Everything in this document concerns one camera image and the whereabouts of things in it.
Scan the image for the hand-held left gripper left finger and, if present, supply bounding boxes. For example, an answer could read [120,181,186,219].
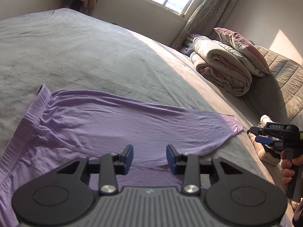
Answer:
[57,144,134,195]

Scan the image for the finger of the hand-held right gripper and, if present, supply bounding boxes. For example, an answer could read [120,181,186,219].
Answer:
[255,136,275,146]
[247,127,268,136]

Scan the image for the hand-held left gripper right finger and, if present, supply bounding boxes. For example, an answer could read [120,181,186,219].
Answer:
[166,144,242,195]

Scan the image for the purple pants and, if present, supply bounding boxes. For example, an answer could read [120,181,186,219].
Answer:
[0,84,244,227]

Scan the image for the person's right hand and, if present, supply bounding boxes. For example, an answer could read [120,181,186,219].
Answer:
[281,155,303,185]

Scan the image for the beige folded garment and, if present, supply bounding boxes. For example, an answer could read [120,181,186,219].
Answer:
[248,132,283,166]

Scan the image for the grey padded headboard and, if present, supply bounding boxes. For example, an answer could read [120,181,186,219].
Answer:
[241,46,303,128]

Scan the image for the folded beige quilt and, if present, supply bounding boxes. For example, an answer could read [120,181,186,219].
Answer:
[191,35,252,96]

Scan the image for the beige and pink pillow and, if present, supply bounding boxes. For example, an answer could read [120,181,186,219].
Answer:
[214,27,271,77]

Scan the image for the bundle of coloured cloth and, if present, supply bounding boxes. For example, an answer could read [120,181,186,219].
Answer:
[180,33,199,57]

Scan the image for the grey bed blanket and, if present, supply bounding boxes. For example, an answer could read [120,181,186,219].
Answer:
[0,8,294,227]

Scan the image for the pale patterned curtain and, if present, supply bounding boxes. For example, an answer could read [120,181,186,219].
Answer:
[172,0,242,50]

